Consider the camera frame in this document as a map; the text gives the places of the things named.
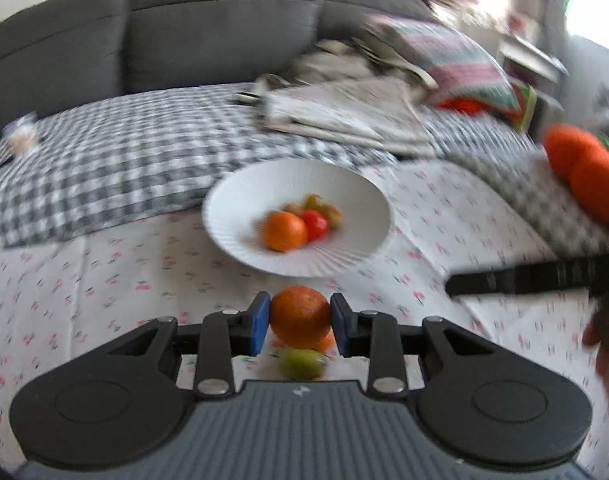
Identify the white bookshelf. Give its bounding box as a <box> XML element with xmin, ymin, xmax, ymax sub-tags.
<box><xmin>455</xmin><ymin>0</ymin><xmax>571</xmax><ymax>112</ymax></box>

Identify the yellowish orange citrus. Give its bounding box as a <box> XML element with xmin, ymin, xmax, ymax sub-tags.
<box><xmin>263</xmin><ymin>210</ymin><xmax>309</xmax><ymax>254</ymax></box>

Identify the striped patterned cushion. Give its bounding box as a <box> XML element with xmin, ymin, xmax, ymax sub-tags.
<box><xmin>363</xmin><ymin>13</ymin><xmax>518</xmax><ymax>111</ymax></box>

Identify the folded floral cloth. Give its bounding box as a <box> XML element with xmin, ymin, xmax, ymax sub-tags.
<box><xmin>258</xmin><ymin>79</ymin><xmax>436</xmax><ymax>157</ymax></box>

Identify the grey checked blanket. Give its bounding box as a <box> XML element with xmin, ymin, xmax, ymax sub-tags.
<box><xmin>0</xmin><ymin>81</ymin><xmax>609</xmax><ymax>262</ymax></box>

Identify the cherry print tablecloth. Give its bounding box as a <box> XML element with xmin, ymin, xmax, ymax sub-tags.
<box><xmin>0</xmin><ymin>159</ymin><xmax>609</xmax><ymax>477</ymax></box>

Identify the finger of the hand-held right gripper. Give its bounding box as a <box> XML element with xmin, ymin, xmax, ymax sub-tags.
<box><xmin>445</xmin><ymin>251</ymin><xmax>609</xmax><ymax>302</ymax></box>

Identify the dark grey sofa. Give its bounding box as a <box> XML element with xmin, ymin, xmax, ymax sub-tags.
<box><xmin>0</xmin><ymin>0</ymin><xmax>435</xmax><ymax>144</ymax></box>

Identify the green and red cushion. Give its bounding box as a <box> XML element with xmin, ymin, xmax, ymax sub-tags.
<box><xmin>505</xmin><ymin>82</ymin><xmax>538</xmax><ymax>134</ymax></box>

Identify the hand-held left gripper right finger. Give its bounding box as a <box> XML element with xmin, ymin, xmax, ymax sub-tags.
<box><xmin>331</xmin><ymin>291</ymin><xmax>496</xmax><ymax>397</ymax></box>

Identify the orange plush toy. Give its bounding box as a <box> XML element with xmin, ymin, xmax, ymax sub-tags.
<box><xmin>541</xmin><ymin>123</ymin><xmax>609</xmax><ymax>227</ymax></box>

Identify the orange fuzzy cushion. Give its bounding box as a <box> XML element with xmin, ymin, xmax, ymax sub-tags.
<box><xmin>437</xmin><ymin>97</ymin><xmax>486</xmax><ymax>114</ymax></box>

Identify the deep orange mandarin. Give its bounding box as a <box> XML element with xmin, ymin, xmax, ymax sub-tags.
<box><xmin>299</xmin><ymin>210</ymin><xmax>331</xmax><ymax>242</ymax></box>

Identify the clear cotton swab box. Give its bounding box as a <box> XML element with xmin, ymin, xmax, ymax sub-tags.
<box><xmin>1</xmin><ymin>112</ymin><xmax>38</xmax><ymax>154</ymax></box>

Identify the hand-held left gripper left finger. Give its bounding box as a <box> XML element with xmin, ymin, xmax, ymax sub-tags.
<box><xmin>102</xmin><ymin>291</ymin><xmax>273</xmax><ymax>399</ymax></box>

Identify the beige cloth bag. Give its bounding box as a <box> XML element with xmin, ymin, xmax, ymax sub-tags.
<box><xmin>288</xmin><ymin>39</ymin><xmax>436</xmax><ymax>92</ymax></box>

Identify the large orange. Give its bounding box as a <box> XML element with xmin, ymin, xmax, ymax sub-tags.
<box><xmin>269</xmin><ymin>285</ymin><xmax>333</xmax><ymax>351</ymax></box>

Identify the white ribbed bowl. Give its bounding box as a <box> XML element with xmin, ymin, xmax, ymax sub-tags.
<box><xmin>203</xmin><ymin>159</ymin><xmax>393</xmax><ymax>279</ymax></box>

